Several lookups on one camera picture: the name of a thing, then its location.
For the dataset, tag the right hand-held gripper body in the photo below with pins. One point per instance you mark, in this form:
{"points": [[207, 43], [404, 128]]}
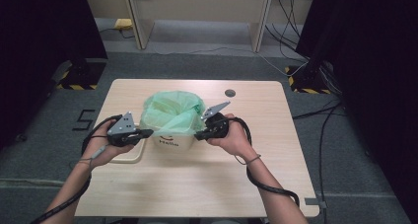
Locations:
{"points": [[217, 127]]}

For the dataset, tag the black striped stand base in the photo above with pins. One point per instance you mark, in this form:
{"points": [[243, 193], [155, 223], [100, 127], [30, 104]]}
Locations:
{"points": [[82, 76], [307, 81]]}

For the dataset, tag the person's right hand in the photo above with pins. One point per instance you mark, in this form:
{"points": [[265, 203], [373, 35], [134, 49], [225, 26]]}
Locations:
{"points": [[238, 141]]}

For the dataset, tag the green plastic bag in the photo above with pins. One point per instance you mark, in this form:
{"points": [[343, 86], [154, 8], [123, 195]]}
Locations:
{"points": [[171, 115]]}

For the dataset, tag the cream plastic bin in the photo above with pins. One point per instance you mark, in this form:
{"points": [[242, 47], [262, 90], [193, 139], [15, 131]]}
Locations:
{"points": [[184, 144]]}

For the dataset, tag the gray tape strip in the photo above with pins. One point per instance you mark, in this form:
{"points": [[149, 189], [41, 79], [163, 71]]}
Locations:
{"points": [[315, 202]]}

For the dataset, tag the person's left hand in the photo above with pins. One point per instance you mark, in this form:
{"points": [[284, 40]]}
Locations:
{"points": [[98, 141]]}

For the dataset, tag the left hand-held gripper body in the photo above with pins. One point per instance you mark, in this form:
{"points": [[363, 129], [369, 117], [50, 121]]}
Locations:
{"points": [[123, 132]]}

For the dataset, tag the black curtain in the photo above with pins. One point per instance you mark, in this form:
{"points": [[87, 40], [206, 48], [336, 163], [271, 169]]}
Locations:
{"points": [[378, 86], [39, 53]]}

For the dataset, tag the yellow object on floor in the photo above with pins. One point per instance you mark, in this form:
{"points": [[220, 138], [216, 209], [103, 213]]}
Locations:
{"points": [[123, 23]]}

